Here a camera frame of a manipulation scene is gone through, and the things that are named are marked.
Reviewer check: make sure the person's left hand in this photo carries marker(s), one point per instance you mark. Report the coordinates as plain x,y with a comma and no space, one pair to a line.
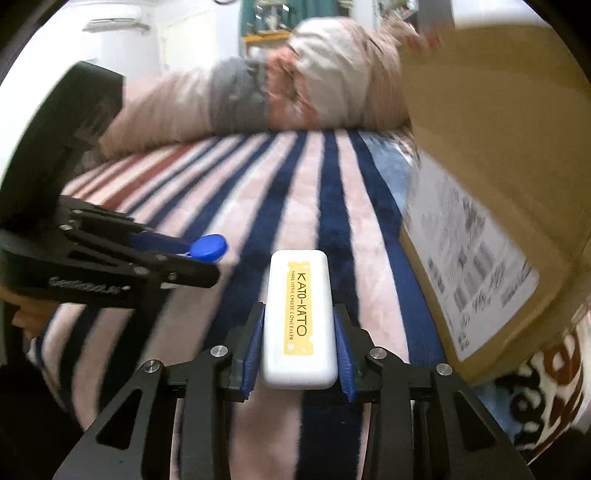
34,318

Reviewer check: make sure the yellow table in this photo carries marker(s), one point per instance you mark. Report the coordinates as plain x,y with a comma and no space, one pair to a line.
265,38

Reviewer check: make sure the cardboard box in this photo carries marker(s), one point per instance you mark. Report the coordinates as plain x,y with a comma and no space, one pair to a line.
498,115

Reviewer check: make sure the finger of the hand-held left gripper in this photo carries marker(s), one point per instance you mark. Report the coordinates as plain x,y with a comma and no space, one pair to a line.
207,247
194,274

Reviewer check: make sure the rolled pink grey quilt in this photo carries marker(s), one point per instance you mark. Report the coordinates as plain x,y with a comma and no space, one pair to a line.
323,78

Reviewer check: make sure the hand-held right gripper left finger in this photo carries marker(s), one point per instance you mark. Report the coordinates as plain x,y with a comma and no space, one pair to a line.
251,350

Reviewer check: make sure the white case with yellow label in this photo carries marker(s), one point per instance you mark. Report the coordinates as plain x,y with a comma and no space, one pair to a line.
298,364

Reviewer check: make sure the teal curtain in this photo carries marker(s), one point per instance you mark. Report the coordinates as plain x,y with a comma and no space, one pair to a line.
249,11

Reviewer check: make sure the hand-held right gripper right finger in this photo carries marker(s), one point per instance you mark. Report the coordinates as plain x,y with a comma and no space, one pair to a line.
344,355

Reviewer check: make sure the pale blue printed sheet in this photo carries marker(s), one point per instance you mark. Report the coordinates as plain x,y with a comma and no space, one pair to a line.
388,170

